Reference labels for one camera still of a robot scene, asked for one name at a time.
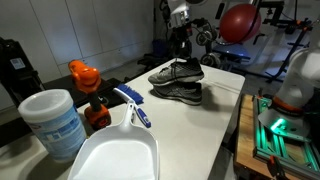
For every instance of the orange cordless drill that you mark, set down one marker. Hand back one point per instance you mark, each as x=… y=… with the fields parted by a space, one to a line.
x=87 y=80

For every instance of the black dumbbell with chrome plates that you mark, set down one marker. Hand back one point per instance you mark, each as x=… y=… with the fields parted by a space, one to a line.
x=206 y=38

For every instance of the white wipes canister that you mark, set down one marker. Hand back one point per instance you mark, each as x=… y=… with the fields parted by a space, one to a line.
x=54 y=120

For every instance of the black weight bench frame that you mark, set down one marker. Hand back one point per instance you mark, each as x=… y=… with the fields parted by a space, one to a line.
x=285 y=27

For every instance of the white dustpan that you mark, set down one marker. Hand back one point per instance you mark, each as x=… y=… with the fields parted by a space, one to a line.
x=119 y=152

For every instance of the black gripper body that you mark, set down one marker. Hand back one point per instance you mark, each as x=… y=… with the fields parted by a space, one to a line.
x=182 y=46

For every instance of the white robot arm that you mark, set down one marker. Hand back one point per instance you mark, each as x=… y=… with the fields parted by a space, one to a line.
x=285 y=115

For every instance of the blue hand brush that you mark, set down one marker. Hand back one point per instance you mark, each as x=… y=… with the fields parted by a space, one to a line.
x=127 y=93

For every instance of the green aluminium robot base frame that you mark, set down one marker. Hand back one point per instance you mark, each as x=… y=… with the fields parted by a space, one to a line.
x=300 y=158

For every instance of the red exercise ball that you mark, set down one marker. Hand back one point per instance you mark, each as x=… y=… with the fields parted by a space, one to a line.
x=240 y=23

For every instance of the black case with label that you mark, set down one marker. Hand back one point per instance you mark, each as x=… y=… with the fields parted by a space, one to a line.
x=17 y=75

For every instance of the wooden base board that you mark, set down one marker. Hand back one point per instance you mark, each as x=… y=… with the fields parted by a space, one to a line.
x=246 y=166

